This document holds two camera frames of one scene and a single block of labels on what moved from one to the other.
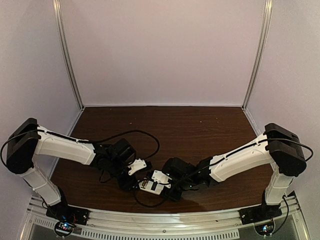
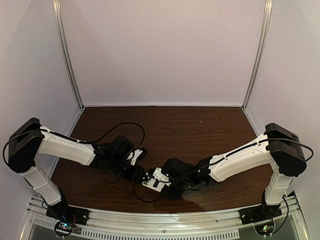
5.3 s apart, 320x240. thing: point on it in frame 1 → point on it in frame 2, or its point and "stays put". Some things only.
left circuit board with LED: [64, 228] stays put
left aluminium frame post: [62, 34] stays put
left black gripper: [126, 186] → [134, 176]
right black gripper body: [176, 197] stays put
